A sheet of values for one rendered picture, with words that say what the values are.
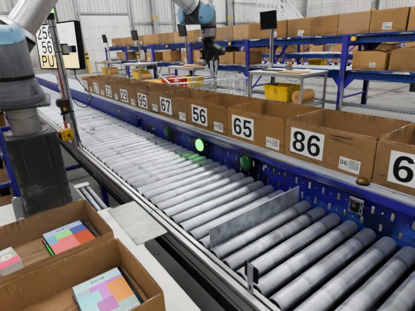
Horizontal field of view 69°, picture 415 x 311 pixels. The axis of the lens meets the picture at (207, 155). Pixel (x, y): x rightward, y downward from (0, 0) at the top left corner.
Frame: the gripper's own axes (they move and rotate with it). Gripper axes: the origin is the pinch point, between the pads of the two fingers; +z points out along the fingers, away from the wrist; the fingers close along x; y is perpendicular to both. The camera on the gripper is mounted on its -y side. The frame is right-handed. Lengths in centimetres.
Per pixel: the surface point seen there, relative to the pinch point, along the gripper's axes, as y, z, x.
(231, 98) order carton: 6.8, 18.0, -20.9
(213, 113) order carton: -8.6, 20.8, 9.2
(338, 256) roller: -102, 47, 44
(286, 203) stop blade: -73, 46, 30
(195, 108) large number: 9.6, 20.1, 8.0
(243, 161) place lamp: -40, 39, 20
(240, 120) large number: -30.8, 21.0, 11.0
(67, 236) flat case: -38, 41, 103
